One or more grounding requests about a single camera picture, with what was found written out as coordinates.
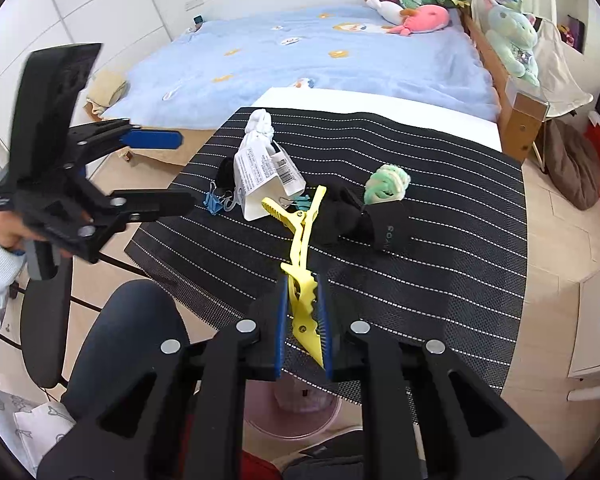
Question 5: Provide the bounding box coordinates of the white rabbit plush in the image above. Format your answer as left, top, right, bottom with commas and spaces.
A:
365, 0, 416, 26

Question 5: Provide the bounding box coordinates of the person's patterned white top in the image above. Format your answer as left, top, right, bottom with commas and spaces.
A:
0, 380, 76, 466

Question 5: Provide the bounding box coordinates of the white cabinet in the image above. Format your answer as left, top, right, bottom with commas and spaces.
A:
567, 255, 600, 401

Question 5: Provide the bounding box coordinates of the black striped mat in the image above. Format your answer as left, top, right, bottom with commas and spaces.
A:
125, 106, 529, 393

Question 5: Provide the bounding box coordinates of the light blue blanket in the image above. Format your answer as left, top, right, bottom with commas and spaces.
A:
107, 4, 501, 133

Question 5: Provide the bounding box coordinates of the beige folded cloth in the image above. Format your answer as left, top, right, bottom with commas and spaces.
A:
84, 69, 129, 116

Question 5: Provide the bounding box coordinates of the white paper tag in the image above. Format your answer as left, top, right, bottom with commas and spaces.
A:
232, 137, 306, 223

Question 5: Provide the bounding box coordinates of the yellow hair clip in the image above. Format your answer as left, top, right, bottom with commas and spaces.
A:
261, 185, 328, 368

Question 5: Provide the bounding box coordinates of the dark purple box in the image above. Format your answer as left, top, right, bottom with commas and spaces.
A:
557, 15, 588, 53

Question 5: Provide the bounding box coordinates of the blue binder clip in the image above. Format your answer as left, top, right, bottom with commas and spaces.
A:
203, 190, 245, 217

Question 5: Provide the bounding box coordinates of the brown cushion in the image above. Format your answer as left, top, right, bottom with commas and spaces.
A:
545, 117, 600, 211

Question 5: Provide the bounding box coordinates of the white canvas folding chair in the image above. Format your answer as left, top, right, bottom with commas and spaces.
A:
470, 0, 595, 173

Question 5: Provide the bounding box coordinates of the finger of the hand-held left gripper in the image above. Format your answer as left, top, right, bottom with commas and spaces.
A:
76, 189, 197, 264
69, 118, 184, 165

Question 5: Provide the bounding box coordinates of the red cloth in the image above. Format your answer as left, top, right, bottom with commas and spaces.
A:
240, 450, 286, 480

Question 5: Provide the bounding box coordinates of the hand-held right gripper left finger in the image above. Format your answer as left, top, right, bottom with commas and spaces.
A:
36, 274, 291, 480

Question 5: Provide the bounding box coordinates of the pink trash bin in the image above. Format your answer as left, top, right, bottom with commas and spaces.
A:
242, 377, 343, 443

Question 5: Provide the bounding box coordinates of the mint unicorn plush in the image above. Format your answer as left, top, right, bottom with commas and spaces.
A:
482, 0, 541, 88

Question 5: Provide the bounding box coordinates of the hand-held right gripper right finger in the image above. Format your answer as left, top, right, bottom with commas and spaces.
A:
316, 274, 566, 480

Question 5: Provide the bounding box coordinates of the pink whale plush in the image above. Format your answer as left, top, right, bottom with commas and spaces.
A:
386, 4, 452, 37

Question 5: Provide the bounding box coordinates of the black fuzzy sock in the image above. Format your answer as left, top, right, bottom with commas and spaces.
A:
312, 187, 366, 248

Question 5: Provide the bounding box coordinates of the person's left leg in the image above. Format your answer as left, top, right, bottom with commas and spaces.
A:
60, 280, 191, 421

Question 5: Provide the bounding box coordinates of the person's left hand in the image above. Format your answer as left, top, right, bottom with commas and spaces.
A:
0, 211, 29, 254

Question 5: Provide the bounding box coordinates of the wooden bed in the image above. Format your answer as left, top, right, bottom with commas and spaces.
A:
82, 7, 548, 166

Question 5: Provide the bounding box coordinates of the black office chair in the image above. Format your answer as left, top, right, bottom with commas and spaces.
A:
19, 249, 146, 391

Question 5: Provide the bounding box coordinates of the green white fuzzy sock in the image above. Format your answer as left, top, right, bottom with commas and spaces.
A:
364, 164, 412, 206

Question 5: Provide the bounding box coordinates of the black printed sock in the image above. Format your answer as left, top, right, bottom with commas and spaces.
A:
352, 200, 413, 257

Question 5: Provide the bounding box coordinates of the white wardrobe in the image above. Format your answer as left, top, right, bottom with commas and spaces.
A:
0, 0, 178, 201

